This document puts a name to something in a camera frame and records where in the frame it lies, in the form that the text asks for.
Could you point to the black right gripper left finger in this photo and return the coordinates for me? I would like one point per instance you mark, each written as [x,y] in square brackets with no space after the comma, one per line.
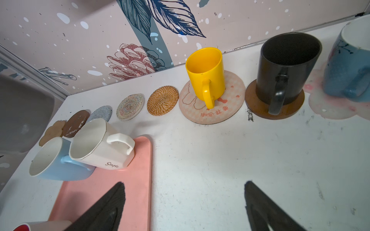
[105,214]

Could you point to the tan paw shaped coaster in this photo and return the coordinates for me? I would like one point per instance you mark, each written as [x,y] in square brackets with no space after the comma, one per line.
[56,130]

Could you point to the brown rattan woven coaster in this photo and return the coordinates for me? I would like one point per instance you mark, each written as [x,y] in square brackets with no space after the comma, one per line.
[162,100]

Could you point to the pink rectangular tray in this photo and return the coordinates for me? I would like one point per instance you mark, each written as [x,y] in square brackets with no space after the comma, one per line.
[76,197]

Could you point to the brown round wooden coaster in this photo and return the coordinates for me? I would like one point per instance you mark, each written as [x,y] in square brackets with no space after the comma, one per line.
[261,109]

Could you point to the grey round felt coaster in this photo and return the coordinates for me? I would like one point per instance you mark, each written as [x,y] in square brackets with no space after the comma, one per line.
[104,112]

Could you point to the light blue mug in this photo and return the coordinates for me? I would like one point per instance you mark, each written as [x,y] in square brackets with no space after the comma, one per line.
[53,162]

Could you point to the black mug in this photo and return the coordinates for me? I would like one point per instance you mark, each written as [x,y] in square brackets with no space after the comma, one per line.
[286,61]

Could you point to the yellow mug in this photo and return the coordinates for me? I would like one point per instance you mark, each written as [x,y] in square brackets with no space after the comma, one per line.
[206,72]

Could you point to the white faceted mug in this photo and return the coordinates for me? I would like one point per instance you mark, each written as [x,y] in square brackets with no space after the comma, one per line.
[101,145]

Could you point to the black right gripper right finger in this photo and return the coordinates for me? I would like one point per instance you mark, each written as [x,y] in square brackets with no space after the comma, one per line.
[264,214]

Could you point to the grey mug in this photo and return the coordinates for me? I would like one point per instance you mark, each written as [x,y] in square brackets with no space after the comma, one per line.
[25,114]

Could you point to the round bunny print coaster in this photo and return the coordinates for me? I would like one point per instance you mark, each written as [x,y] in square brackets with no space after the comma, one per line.
[226,106]

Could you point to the red interior white mug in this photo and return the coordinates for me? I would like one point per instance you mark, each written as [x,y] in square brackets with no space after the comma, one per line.
[43,226]

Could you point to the white blue handled mug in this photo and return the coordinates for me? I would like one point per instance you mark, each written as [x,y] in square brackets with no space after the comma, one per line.
[347,74]

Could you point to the multicolour zigzag woven coaster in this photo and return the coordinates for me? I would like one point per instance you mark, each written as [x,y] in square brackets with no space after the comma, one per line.
[130,107]

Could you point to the pink flower shaped coaster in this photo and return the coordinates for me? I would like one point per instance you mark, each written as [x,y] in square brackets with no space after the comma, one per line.
[331,107]

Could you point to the dark brown glossy coaster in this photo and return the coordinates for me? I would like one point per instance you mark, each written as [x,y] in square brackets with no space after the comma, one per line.
[75,123]

